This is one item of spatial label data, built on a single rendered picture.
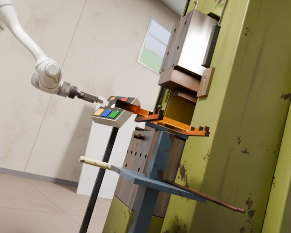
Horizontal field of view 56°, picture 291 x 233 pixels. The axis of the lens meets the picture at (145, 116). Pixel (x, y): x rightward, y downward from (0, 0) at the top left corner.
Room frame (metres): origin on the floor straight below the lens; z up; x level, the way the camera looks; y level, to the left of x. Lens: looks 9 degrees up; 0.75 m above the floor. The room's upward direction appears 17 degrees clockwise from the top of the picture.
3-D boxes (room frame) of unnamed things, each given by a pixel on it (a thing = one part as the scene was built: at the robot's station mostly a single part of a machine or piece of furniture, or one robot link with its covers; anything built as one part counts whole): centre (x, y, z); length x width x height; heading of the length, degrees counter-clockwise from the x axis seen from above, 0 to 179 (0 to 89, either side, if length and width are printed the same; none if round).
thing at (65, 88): (1.57, 0.49, 1.00); 0.09 x 0.06 x 0.09; 19
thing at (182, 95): (1.84, -0.29, 1.24); 0.30 x 0.07 x 0.06; 109
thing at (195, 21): (1.81, -0.26, 1.56); 0.42 x 0.39 x 0.40; 109
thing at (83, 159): (2.08, 0.15, 0.62); 0.44 x 0.05 x 0.05; 109
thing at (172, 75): (1.85, -0.25, 1.32); 0.42 x 0.20 x 0.10; 109
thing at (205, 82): (1.53, -0.28, 1.27); 0.09 x 0.02 x 0.17; 19
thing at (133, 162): (1.80, -0.27, 0.69); 0.56 x 0.38 x 0.45; 109
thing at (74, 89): (1.59, 0.42, 1.00); 0.09 x 0.08 x 0.07; 109
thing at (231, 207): (1.12, -0.24, 0.68); 0.60 x 0.04 x 0.01; 24
